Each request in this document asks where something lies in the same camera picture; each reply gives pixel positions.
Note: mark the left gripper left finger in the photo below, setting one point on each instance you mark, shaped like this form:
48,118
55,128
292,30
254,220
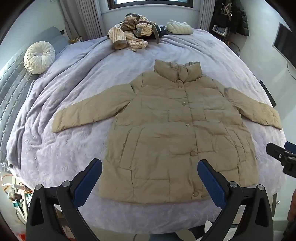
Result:
43,222

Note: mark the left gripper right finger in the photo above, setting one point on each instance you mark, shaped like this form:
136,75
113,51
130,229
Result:
256,222

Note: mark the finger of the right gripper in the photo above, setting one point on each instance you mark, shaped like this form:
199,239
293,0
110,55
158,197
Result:
290,147
276,152

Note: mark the beige puffer jacket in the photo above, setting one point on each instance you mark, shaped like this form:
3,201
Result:
164,122

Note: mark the dark clothing item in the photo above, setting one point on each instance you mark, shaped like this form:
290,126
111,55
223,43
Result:
159,30

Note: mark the striped beige clothes pile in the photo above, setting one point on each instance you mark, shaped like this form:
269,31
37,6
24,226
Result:
133,33

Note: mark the person's right hand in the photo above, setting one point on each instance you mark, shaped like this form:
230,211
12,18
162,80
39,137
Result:
292,211

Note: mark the dark hanging coats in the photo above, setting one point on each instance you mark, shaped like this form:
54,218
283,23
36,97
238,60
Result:
229,16

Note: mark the grey padded headboard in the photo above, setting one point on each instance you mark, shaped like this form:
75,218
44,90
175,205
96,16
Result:
16,82

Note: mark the grey curtain right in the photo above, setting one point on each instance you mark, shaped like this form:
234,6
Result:
206,13

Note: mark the grey curtain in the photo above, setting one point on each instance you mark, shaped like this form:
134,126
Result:
206,13
83,19

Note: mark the cream quilted folded garment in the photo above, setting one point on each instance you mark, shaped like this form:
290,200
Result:
178,28

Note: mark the round white pleated cushion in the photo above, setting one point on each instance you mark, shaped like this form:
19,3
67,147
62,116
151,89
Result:
39,57

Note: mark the grey curtain left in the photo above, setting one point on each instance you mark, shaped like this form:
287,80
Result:
83,19

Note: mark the window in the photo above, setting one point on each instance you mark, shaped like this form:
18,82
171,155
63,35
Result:
113,4

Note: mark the wall mounted television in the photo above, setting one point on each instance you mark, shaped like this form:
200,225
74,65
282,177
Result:
285,42

